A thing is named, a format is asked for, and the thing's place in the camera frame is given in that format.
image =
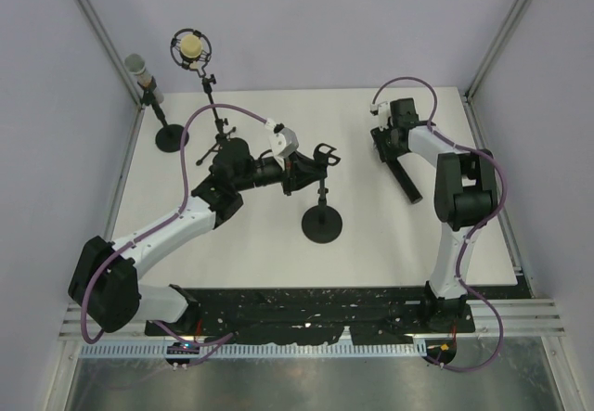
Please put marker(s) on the black silver handheld microphone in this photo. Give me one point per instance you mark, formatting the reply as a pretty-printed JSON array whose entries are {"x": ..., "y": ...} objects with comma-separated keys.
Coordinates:
[{"x": 405, "y": 182}]

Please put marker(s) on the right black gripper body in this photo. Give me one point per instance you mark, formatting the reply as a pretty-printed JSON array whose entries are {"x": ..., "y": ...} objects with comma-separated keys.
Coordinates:
[{"x": 388, "y": 134}]

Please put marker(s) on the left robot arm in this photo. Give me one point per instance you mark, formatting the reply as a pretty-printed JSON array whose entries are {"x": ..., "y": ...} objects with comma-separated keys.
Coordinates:
[{"x": 106, "y": 279}]

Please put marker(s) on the rear black round-base stand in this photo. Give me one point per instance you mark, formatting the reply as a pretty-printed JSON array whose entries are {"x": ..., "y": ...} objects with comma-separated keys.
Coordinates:
[{"x": 169, "y": 138}]

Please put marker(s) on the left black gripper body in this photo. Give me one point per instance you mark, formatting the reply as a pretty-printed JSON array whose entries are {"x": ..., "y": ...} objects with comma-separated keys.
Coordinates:
[{"x": 290, "y": 169}]

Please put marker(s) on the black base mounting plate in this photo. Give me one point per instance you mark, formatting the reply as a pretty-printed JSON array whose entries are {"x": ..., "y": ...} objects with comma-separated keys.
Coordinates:
[{"x": 317, "y": 316}]

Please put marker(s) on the cream condenser microphone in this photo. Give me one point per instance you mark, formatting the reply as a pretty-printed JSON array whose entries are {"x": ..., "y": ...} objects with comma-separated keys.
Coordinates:
[{"x": 191, "y": 49}]

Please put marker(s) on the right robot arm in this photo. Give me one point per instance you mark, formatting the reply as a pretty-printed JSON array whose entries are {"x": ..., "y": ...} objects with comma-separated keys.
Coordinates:
[{"x": 464, "y": 197}]

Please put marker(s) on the white slotted cable duct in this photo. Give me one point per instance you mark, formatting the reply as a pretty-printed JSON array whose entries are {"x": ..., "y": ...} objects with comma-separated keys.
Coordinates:
[{"x": 170, "y": 350}]

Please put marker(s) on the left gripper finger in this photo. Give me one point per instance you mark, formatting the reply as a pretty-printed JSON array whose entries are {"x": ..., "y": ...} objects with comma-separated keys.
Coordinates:
[
  {"x": 306, "y": 176},
  {"x": 303, "y": 162}
]

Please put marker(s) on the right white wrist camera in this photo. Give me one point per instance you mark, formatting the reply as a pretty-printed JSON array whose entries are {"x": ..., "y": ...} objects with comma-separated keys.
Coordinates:
[{"x": 382, "y": 114}]

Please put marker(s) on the black round-base mic stand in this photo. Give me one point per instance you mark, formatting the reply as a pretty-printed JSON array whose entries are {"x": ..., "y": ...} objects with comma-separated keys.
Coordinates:
[{"x": 322, "y": 223}]

